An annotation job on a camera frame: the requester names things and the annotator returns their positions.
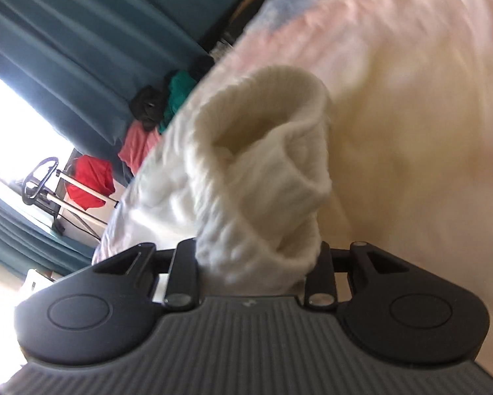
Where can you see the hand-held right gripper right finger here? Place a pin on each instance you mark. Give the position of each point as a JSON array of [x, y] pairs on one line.
[[325, 265]]

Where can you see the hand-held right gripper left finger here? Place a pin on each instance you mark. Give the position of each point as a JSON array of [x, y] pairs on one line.
[[184, 257]]

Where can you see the cream white pants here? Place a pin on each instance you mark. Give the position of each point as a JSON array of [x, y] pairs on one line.
[[254, 164]]

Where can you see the pink cloth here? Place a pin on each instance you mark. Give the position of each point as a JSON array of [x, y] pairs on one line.
[[137, 148]]

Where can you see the red garment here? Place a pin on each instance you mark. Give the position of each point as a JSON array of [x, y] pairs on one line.
[[90, 181]]

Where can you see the garment steamer stand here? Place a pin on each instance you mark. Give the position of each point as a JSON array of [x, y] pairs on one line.
[[45, 191]]

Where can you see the black cloth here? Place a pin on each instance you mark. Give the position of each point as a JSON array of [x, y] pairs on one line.
[[145, 107]]

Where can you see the narrow teal curtain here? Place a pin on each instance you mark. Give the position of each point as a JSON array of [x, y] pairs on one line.
[[28, 234]]

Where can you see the pastel bed sheet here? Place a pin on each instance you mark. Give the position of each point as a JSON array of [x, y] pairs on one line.
[[415, 131]]

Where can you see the green cloth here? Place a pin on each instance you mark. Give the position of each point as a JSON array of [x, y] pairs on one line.
[[178, 94]]

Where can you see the dark framed window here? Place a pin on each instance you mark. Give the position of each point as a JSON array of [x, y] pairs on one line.
[[20, 131]]

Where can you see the black sofa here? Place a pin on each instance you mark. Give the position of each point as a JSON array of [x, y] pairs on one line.
[[230, 33]]

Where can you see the wide teal curtain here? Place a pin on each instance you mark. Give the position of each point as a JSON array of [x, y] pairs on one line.
[[90, 37]]

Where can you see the cardboard box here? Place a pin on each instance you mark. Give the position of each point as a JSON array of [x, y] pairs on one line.
[[246, 6]]

